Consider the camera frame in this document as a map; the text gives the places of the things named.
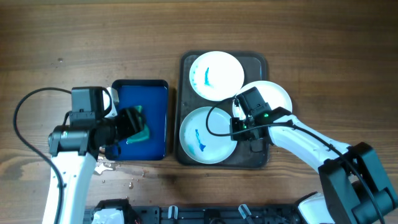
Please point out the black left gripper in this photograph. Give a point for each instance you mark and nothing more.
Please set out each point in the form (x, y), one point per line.
(132, 124)

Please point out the blue water-filled tray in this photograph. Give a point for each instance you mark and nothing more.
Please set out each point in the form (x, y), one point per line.
(152, 96)

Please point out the white plate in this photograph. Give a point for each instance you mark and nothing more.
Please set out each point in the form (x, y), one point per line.
(274, 95)
(216, 75)
(196, 140)

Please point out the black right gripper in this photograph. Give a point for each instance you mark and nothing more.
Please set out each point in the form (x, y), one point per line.
(235, 122)

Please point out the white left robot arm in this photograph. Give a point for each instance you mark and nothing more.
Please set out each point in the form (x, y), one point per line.
(74, 150)

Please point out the dark grey serving tray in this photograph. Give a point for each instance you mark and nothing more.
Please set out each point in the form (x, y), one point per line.
(247, 155)

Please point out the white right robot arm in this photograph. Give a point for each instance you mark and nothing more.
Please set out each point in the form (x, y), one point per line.
(356, 188)

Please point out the green sponge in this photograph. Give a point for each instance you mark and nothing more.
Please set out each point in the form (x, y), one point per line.
(144, 133)

